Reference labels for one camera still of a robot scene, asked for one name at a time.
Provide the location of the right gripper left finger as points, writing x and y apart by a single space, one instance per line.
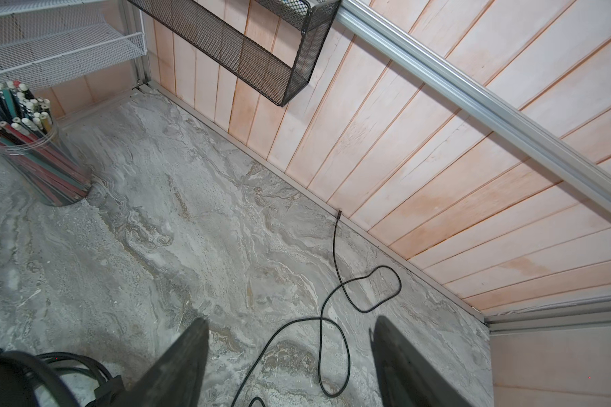
176 378

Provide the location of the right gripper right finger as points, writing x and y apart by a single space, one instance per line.
405 376

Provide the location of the black headphones near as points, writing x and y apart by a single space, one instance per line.
21 374

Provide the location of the clear cup of pencils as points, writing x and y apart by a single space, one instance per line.
33 146

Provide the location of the black mesh wall basket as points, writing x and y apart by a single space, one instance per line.
242 56

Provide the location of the white wire mesh shelf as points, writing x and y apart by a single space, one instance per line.
46 43

